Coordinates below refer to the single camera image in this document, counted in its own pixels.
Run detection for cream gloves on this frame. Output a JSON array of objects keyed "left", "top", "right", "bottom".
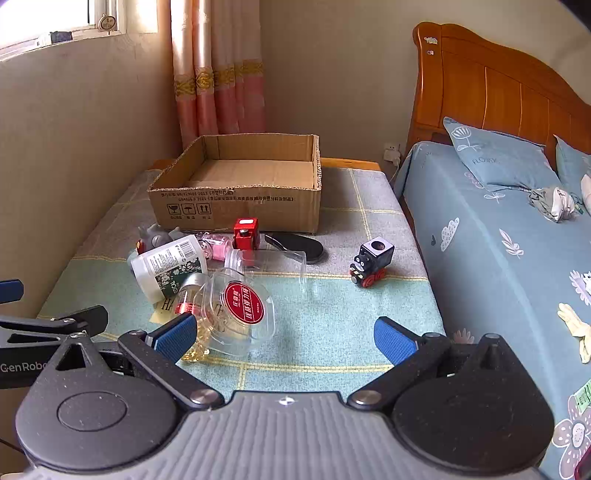
[{"left": 557, "top": 302, "right": 591, "bottom": 363}]

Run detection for black toy train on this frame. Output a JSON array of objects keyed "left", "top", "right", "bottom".
[{"left": 348, "top": 236, "right": 395, "bottom": 289}]

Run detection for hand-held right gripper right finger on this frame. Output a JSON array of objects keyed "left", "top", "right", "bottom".
[{"left": 346, "top": 316, "right": 514, "bottom": 411}]

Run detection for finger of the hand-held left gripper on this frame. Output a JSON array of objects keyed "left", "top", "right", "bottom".
[
  {"left": 0, "top": 279, "right": 25, "bottom": 304},
  {"left": 0, "top": 306, "right": 110, "bottom": 344}
]

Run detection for pink keychain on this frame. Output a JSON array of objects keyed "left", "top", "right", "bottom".
[{"left": 196, "top": 232, "right": 234, "bottom": 261}]

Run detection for white bottle with green label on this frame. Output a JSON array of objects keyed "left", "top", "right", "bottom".
[{"left": 130, "top": 234, "right": 209, "bottom": 304}]

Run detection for window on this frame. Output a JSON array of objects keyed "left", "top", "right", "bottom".
[{"left": 0, "top": 0, "right": 127, "bottom": 61}]

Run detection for cardboard box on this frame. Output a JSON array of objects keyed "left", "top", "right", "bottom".
[{"left": 147, "top": 134, "right": 322, "bottom": 233}]

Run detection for pink and cream curtain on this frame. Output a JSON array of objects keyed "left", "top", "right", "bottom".
[{"left": 170, "top": 0, "right": 267, "bottom": 148}]

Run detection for clear plastic jar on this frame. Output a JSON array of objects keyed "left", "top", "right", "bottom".
[{"left": 224, "top": 248, "right": 309, "bottom": 296}]

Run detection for clear container with red label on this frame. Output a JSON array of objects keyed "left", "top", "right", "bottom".
[{"left": 203, "top": 268, "right": 277, "bottom": 356}]

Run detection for checked green grey blanket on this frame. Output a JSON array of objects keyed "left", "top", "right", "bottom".
[{"left": 37, "top": 168, "right": 446, "bottom": 402}]

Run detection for crumpled grey white cloth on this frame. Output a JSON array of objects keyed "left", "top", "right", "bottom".
[{"left": 529, "top": 185, "right": 583, "bottom": 223}]

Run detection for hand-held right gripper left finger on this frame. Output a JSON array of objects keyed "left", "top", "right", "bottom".
[{"left": 55, "top": 313, "right": 225, "bottom": 411}]

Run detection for black oval insole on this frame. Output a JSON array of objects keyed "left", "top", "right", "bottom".
[{"left": 264, "top": 232, "right": 325, "bottom": 265}]

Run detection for blue flower print bed sheet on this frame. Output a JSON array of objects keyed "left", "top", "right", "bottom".
[{"left": 392, "top": 141, "right": 591, "bottom": 480}]

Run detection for blue flower print pillow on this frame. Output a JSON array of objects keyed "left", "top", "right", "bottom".
[
  {"left": 554, "top": 135, "right": 591, "bottom": 195},
  {"left": 443, "top": 116, "right": 561, "bottom": 192}
]

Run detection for red toy train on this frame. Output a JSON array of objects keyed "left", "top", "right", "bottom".
[{"left": 232, "top": 218, "right": 260, "bottom": 252}]

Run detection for wooden headboard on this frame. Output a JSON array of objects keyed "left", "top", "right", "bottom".
[{"left": 406, "top": 21, "right": 591, "bottom": 158}]

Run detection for grey toy animal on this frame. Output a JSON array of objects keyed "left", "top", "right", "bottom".
[{"left": 136, "top": 224, "right": 188, "bottom": 257}]

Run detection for small glass bottle silver cap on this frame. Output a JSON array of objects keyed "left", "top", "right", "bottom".
[{"left": 172, "top": 272, "right": 215, "bottom": 363}]

